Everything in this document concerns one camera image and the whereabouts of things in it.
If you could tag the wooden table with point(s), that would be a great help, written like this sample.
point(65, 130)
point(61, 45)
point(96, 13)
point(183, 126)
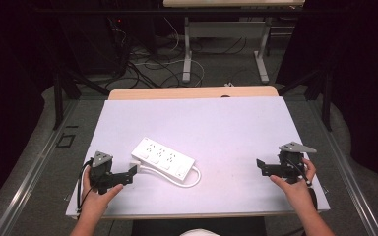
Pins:
point(190, 93)

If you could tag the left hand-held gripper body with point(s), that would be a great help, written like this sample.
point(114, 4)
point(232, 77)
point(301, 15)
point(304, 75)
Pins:
point(102, 175)

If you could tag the white plug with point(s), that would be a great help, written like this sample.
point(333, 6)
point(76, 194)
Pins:
point(134, 165)

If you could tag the dark computer tower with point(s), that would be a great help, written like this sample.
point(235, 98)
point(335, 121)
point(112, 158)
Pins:
point(92, 42)

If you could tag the person's right hand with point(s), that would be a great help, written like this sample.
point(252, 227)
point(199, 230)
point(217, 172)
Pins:
point(295, 193)

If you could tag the black metal stand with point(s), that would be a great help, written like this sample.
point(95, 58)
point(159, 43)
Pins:
point(325, 95)
point(62, 95)

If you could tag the white power strip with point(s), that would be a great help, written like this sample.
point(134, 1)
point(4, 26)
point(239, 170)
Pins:
point(162, 158)

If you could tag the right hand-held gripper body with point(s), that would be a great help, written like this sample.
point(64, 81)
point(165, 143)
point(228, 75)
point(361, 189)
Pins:
point(290, 164)

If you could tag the white-legged background table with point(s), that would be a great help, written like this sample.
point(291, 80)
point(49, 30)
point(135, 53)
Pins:
point(226, 29)

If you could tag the aluminium floor rail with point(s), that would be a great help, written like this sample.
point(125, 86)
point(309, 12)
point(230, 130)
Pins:
point(29, 170)
point(347, 170)

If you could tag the white table mat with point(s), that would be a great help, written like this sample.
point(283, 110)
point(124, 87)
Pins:
point(216, 131)

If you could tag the person's left hand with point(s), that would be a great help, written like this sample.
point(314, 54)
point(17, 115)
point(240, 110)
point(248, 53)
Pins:
point(97, 200)

